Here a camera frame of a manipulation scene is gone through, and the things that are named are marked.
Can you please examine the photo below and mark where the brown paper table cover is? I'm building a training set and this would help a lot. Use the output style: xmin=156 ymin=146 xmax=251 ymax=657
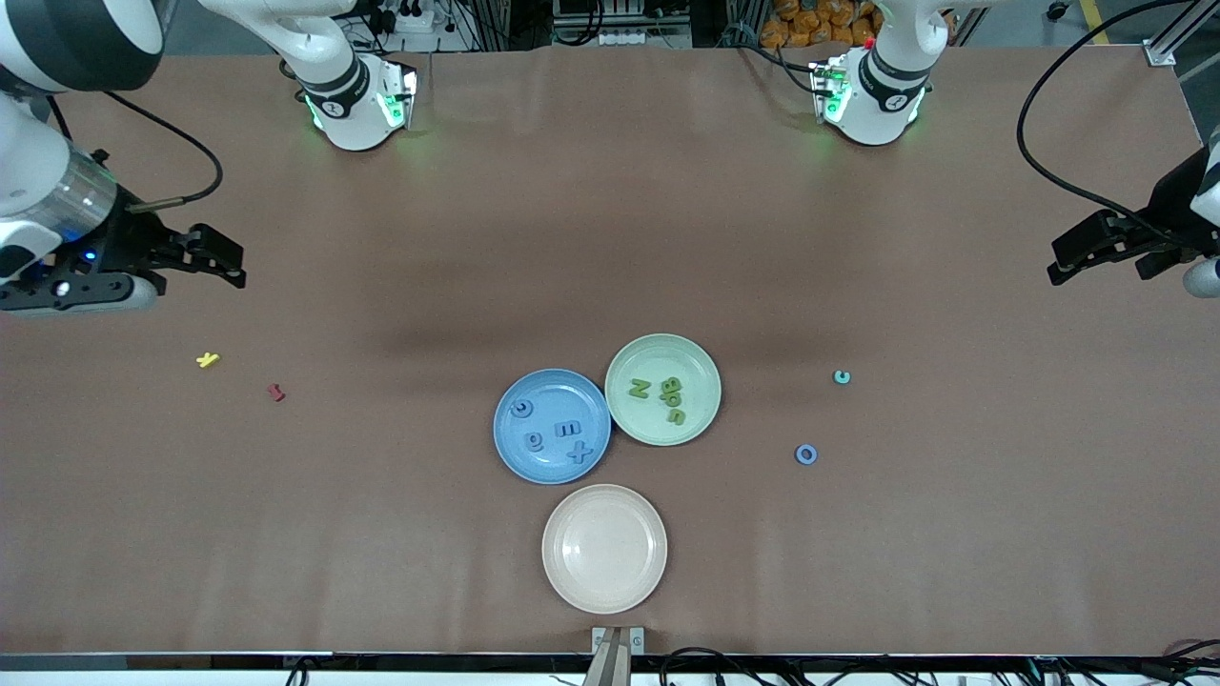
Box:
xmin=0 ymin=46 xmax=1220 ymax=658

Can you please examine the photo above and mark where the pile of orange fruits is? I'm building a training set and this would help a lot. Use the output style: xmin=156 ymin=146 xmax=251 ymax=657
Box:
xmin=760 ymin=0 xmax=883 ymax=49

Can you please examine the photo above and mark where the blue plate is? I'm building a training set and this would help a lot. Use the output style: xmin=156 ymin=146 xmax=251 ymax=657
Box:
xmin=493 ymin=369 xmax=612 ymax=486

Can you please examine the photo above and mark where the green plate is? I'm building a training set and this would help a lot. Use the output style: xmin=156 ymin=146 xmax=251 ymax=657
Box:
xmin=604 ymin=333 xmax=722 ymax=447

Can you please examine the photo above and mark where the beige plate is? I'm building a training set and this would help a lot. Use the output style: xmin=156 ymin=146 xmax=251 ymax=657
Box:
xmin=541 ymin=484 xmax=668 ymax=615

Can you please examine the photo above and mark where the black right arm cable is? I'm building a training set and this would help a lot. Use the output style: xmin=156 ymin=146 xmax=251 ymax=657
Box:
xmin=48 ymin=91 xmax=225 ymax=211

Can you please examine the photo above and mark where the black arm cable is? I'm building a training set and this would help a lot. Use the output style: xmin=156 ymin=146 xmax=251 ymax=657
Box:
xmin=48 ymin=91 xmax=225 ymax=211
xmin=1016 ymin=0 xmax=1202 ymax=244

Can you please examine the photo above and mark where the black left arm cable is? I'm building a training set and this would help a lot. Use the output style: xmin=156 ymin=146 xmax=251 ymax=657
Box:
xmin=1016 ymin=0 xmax=1202 ymax=244

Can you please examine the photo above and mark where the aluminium frame profile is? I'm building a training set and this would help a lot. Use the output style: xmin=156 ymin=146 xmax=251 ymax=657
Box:
xmin=1144 ymin=0 xmax=1220 ymax=68

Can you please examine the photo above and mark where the black table edge rail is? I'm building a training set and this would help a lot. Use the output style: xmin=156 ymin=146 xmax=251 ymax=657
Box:
xmin=0 ymin=653 xmax=1220 ymax=673

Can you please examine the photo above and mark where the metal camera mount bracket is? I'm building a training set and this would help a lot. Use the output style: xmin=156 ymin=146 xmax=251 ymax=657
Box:
xmin=583 ymin=626 xmax=646 ymax=686

